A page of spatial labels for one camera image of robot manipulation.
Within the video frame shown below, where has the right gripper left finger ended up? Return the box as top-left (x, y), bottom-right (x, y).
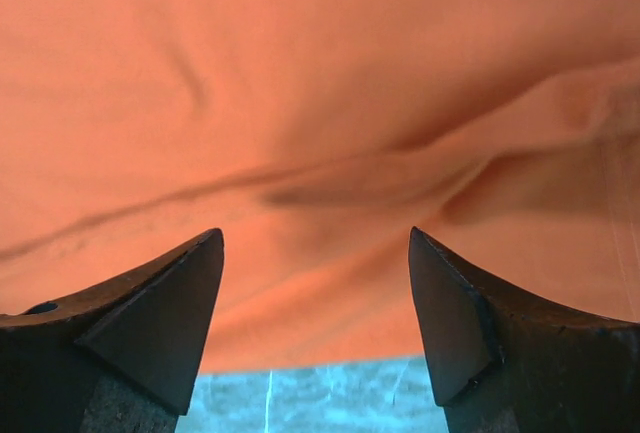
top-left (1, 229), bottom-right (224, 433)

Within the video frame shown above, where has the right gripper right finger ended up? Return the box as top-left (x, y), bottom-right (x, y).
top-left (409, 229), bottom-right (639, 433)

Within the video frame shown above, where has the orange t-shirt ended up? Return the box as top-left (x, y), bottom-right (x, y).
top-left (1, 0), bottom-right (639, 372)

